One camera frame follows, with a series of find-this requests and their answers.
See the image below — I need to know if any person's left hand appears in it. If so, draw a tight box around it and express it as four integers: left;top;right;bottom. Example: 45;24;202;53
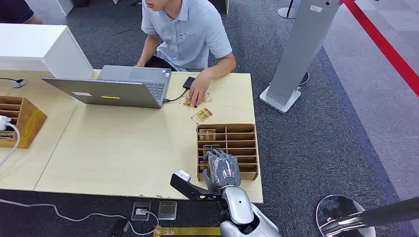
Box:
188;72;212;109

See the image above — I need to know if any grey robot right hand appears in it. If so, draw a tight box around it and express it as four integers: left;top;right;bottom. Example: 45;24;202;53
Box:
202;149;242;193

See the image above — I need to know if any wooden card rack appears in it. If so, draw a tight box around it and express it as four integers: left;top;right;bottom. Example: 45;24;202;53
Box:
0;95;48;150
196;123;259;182

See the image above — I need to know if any person in dark top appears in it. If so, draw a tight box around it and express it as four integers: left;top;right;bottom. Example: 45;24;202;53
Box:
0;0;43;25

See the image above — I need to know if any closed floor socket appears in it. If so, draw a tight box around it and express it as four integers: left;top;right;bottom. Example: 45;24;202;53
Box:
158;200;178;220

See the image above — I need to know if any yellow floor tape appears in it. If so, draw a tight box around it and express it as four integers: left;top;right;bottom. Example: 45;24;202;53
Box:
153;226;221;237

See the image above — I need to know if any floor socket with plug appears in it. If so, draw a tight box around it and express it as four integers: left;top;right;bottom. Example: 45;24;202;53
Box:
131;201;152;222

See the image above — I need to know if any grey laptop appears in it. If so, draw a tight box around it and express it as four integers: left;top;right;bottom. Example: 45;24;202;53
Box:
41;65;172;109

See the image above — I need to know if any grey kiosk stand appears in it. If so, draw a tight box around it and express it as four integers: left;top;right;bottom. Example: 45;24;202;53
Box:
259;0;344;114

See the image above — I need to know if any round stanchion base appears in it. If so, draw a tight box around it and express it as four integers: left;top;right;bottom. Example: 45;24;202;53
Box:
277;0;298;19

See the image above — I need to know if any white box cabinet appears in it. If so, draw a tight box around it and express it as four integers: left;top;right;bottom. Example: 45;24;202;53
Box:
0;23;94;80

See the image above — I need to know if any white furniture panel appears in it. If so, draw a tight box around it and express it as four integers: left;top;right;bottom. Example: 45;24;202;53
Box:
24;0;74;16

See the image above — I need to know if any red barrier belt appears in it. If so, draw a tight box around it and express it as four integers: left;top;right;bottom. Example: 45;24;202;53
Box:
342;0;419;98

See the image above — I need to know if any black reader cable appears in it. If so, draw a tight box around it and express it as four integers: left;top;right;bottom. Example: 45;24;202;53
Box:
163;88;189;103

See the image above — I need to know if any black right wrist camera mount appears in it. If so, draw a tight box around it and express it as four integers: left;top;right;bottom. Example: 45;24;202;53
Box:
169;173;223;202

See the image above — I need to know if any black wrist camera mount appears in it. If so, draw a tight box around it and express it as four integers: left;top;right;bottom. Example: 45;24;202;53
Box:
169;173;223;202
109;218;130;237

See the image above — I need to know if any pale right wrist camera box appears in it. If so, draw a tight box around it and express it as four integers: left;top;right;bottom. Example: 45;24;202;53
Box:
174;169;192;183

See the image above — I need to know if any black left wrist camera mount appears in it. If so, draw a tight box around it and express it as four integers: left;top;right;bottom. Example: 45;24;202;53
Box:
109;218;130;237

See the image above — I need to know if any chrome stanchion post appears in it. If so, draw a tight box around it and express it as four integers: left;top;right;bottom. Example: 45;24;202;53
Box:
316;195;419;237

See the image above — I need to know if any white floor cable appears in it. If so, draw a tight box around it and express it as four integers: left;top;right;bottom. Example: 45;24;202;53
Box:
0;198;160;237

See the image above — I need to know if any grey puck with black cable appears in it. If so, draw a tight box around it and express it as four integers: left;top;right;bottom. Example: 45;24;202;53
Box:
0;77;27;88

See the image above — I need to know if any white adapter cable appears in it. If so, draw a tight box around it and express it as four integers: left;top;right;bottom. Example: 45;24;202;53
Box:
0;122;21;166

